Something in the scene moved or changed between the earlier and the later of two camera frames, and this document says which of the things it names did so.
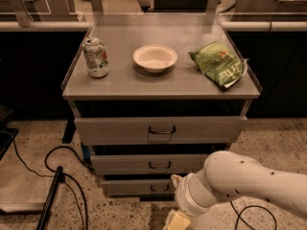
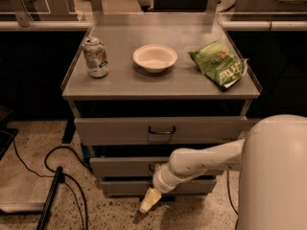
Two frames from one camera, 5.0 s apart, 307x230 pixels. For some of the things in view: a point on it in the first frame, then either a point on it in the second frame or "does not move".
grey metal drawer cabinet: [153, 95] does not move
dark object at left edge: [7, 137] does not move
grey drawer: [182, 164] does not move
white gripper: [184, 194] -> [160, 180]
